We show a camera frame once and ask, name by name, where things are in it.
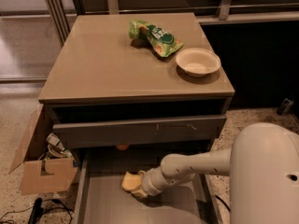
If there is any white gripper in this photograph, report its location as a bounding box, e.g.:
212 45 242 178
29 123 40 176
131 168 165 199

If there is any yellow sponge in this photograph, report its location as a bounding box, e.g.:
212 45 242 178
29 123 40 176
121 172 142 192

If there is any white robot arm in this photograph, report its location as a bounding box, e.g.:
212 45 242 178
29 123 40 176
134 123 299 224

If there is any grey open middle drawer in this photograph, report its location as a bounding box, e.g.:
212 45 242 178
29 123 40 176
75 142 222 224

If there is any grey top drawer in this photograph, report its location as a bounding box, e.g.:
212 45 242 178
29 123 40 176
53 115 226 149

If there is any grey drawer cabinet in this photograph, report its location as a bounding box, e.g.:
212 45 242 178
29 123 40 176
37 12 235 161

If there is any small orange object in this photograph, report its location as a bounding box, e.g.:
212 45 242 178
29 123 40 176
116 145 129 151

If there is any clutter inside cardboard box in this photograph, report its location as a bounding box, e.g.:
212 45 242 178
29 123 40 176
39 133 73 160

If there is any brown cardboard box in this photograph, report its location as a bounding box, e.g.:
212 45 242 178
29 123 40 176
9 105 78 195

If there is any black power adapter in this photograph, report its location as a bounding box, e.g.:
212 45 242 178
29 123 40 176
27 198 43 224

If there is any white paper bowl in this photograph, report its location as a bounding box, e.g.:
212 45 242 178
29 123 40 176
176 49 221 77

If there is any green chip bag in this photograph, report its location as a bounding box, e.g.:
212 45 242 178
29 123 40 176
128 20 184 58

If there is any dark floor object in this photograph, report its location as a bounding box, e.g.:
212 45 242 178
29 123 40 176
277 98 293 116

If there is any black floor cable right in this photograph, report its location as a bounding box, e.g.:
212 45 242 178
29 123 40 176
214 194 232 213

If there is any black floor cable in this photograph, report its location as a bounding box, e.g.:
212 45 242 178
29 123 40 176
214 194 232 213
0 198 75 224

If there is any black floor cable left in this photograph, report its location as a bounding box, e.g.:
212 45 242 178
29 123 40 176
0 198 75 224

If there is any metal railing frame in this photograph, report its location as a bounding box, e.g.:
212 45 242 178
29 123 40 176
46 0 299 41

